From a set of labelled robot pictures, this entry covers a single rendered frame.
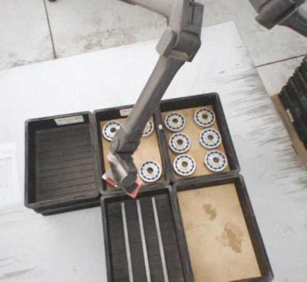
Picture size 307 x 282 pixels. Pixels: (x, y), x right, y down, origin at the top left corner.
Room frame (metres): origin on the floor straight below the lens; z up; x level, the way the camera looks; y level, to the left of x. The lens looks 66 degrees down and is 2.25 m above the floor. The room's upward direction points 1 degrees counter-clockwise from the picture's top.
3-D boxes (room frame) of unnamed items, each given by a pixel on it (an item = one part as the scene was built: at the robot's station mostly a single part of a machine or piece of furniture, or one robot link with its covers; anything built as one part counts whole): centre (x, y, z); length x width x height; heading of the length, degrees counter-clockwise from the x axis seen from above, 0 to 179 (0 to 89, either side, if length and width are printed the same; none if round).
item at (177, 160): (0.45, -0.16, 0.86); 0.10 x 0.10 x 0.01
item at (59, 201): (0.48, 0.39, 0.92); 0.40 x 0.30 x 0.02; 8
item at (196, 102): (0.56, -0.21, 0.87); 0.40 x 0.30 x 0.11; 8
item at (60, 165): (0.48, 0.39, 0.87); 0.40 x 0.30 x 0.11; 8
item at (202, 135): (0.57, -0.28, 0.86); 0.10 x 0.10 x 0.01
